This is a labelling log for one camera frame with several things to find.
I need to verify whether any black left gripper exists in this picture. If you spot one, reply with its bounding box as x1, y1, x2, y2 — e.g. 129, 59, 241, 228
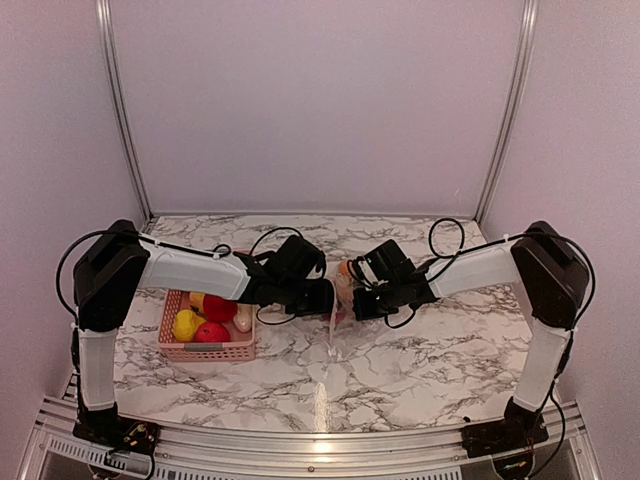
278, 277, 343, 317

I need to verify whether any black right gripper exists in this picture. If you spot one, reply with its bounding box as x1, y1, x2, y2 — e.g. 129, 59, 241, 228
351, 279, 402, 321

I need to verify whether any orange fake tangerine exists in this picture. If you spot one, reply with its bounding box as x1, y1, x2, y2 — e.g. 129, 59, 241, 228
338, 260, 351, 276

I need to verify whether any pale green fake cabbage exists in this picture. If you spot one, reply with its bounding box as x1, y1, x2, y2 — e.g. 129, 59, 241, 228
233, 304, 253, 333

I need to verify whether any clear zip top bag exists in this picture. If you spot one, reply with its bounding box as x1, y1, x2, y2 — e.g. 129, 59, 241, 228
327, 262, 368, 363

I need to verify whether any red fake apple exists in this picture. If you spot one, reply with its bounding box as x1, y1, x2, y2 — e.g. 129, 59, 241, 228
202, 294, 238, 323

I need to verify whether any red fake tomato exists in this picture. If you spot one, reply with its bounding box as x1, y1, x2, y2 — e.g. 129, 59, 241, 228
193, 322, 231, 343

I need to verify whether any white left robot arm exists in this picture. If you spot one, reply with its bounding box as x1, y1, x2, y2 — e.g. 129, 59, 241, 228
61, 219, 335, 447

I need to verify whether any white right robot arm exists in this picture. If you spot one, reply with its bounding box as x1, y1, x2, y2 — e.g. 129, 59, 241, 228
346, 221, 595, 458

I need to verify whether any pink perforated plastic basket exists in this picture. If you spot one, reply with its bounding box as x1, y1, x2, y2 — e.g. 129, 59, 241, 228
157, 248, 257, 364

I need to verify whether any right aluminium frame post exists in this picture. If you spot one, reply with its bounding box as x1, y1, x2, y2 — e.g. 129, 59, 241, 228
474, 0, 540, 226

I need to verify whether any aluminium frame post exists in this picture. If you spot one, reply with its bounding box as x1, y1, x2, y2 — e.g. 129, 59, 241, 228
95, 0, 153, 224
474, 0, 540, 226

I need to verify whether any aluminium front rail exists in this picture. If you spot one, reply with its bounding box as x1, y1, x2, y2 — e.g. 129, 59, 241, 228
19, 392, 606, 480

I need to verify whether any left aluminium frame post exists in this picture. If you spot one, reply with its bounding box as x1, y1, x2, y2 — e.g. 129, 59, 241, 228
95, 0, 153, 224

